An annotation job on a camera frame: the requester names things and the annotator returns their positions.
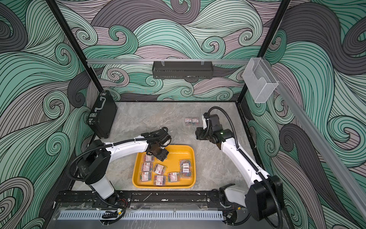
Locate paper clip box two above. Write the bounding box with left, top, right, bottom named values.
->
left=144, top=155, right=154, bottom=162

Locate paper clip box one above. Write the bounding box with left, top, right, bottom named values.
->
left=192, top=117, right=200, bottom=126

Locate paper clip box three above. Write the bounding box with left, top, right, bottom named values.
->
left=185, top=118, right=192, bottom=125

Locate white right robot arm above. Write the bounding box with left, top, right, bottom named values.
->
left=195, top=106, right=285, bottom=229

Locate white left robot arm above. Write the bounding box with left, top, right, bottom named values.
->
left=67, top=127, right=172, bottom=201

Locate paper clip box four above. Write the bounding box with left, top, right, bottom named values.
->
left=141, top=162, right=153, bottom=172

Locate paper clip box five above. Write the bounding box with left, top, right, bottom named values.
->
left=154, top=164, right=166, bottom=175

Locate paper clip box six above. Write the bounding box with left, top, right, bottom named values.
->
left=140, top=171, right=152, bottom=182

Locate paper clip box seven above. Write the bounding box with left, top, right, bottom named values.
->
left=153, top=175, right=166, bottom=186

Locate paper clip box nine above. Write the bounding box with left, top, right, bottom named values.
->
left=180, top=159, right=192, bottom=169

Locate paper clip box eight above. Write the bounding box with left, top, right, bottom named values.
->
left=168, top=172, right=181, bottom=183

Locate paper clip box ten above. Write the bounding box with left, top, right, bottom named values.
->
left=180, top=168, right=192, bottom=179

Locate yellow plastic tray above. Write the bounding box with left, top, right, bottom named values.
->
left=132, top=145, right=196, bottom=189

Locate black briefcase with metal handle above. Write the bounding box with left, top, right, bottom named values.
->
left=87, top=90, right=118, bottom=139

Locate clear acrylic wall holder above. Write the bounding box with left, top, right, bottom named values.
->
left=242, top=58, right=278, bottom=104

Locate black wall-mounted shelf tray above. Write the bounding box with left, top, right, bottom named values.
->
left=152, top=62, right=214, bottom=79

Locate black corner frame post right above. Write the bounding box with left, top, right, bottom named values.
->
left=236, top=0, right=292, bottom=104

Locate black corner frame post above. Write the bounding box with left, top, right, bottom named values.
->
left=46, top=0, right=104, bottom=92
left=236, top=0, right=292, bottom=104

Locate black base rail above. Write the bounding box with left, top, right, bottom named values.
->
left=55, top=189, right=243, bottom=210

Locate black corner frame post left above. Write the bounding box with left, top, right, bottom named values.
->
left=46, top=0, right=104, bottom=92

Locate aluminium wall rail back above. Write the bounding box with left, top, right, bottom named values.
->
left=86, top=58, right=250, bottom=65

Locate aluminium wall rail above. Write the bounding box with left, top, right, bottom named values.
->
left=86, top=58, right=250, bottom=65
left=262, top=59, right=366, bottom=219

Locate white slotted cable duct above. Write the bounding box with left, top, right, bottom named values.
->
left=57, top=210, right=224, bottom=221

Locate aluminium wall rail right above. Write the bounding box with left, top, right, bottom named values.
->
left=262, top=59, right=366, bottom=219

